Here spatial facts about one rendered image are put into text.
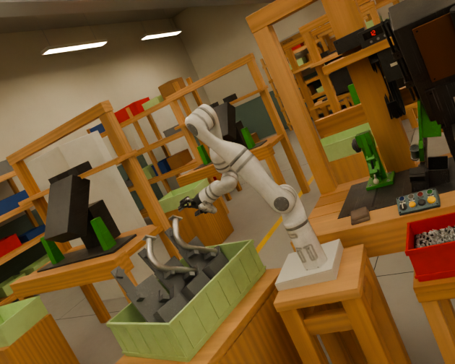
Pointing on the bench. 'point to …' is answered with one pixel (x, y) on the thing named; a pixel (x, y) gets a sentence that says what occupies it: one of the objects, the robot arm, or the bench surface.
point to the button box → (418, 203)
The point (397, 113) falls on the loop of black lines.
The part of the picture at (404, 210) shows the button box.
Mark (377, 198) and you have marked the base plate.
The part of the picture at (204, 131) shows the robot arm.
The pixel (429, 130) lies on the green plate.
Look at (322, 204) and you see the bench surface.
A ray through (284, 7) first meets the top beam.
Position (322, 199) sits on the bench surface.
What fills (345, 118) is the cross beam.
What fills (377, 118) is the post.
